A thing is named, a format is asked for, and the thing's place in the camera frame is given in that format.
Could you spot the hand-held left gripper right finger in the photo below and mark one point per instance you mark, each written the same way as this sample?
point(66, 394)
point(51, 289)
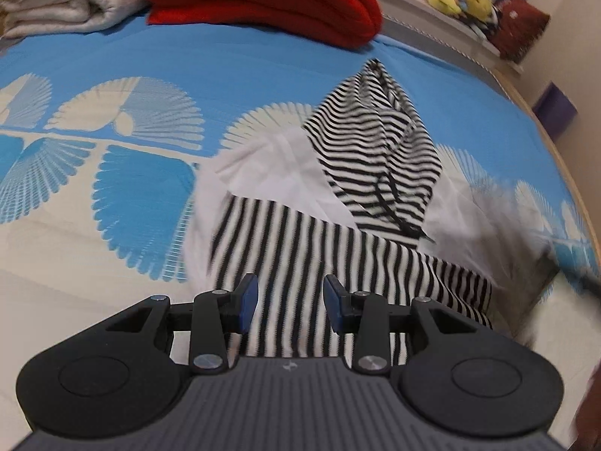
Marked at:
point(331, 301)

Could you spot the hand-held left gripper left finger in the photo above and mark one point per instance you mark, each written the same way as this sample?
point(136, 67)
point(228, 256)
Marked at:
point(249, 301)

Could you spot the black white striped hooded garment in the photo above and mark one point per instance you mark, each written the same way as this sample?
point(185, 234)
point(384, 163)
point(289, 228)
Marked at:
point(375, 150)

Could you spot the blue patterned bed sheet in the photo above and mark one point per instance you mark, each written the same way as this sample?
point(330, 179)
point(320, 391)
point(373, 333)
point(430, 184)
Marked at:
point(141, 61)

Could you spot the white windowsill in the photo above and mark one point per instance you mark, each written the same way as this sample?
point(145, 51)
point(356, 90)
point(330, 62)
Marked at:
point(422, 14)

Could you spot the red folded blanket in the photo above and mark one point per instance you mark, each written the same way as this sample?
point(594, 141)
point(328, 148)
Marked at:
point(263, 0)

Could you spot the black white striped plush toy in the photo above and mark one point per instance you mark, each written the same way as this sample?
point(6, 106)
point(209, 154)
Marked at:
point(488, 26)

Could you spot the dark red cushion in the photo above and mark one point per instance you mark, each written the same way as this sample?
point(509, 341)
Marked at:
point(519, 28)

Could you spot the yellow bear plush toy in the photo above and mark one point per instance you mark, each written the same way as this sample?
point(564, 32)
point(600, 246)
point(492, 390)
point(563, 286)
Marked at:
point(476, 2)

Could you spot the wooden bed frame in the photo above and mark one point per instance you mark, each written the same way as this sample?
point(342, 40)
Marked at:
point(540, 122)

